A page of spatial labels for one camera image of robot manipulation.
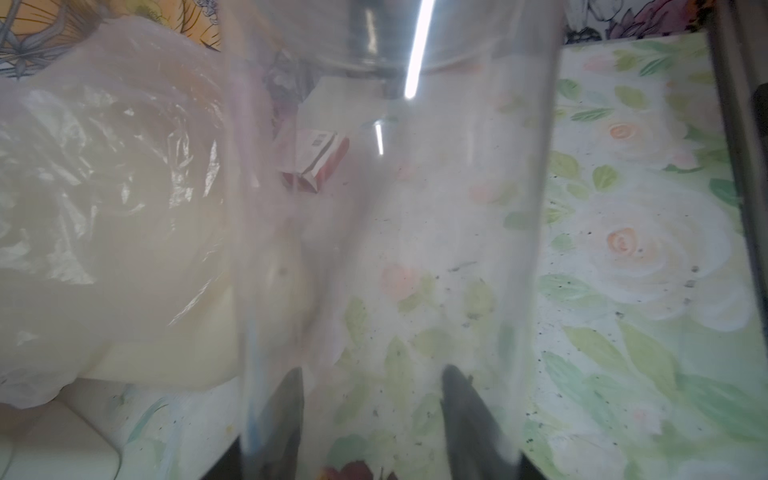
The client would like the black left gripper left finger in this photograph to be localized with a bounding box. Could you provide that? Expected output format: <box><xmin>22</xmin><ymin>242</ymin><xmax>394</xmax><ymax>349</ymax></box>
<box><xmin>203</xmin><ymin>367</ymin><xmax>305</xmax><ymax>479</ymax></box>

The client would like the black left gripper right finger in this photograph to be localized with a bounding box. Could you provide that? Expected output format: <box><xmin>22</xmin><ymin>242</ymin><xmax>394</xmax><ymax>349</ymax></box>
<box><xmin>441</xmin><ymin>364</ymin><xmax>544</xmax><ymax>480</ymax></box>

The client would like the clear jar with dried flowers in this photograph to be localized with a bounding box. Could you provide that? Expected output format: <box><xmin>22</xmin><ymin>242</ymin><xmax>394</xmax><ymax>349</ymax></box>
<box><xmin>220</xmin><ymin>1</ymin><xmax>564</xmax><ymax>479</ymax></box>

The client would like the pink tea packet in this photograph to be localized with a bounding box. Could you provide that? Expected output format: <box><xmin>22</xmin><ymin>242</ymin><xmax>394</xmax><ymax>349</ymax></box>
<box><xmin>280</xmin><ymin>129</ymin><xmax>350</xmax><ymax>193</ymax></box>

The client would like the blue lidded storage box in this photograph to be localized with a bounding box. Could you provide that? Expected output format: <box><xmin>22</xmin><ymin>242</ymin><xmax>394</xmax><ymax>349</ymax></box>
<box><xmin>1</xmin><ymin>400</ymin><xmax>120</xmax><ymax>479</ymax></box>

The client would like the bin with plastic liner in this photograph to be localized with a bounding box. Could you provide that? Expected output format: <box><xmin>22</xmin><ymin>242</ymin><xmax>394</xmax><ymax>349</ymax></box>
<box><xmin>0</xmin><ymin>14</ymin><xmax>319</xmax><ymax>410</ymax></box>

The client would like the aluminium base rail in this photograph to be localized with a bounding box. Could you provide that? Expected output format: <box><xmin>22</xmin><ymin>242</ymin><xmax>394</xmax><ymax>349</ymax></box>
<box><xmin>708</xmin><ymin>1</ymin><xmax>767</xmax><ymax>334</ymax></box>

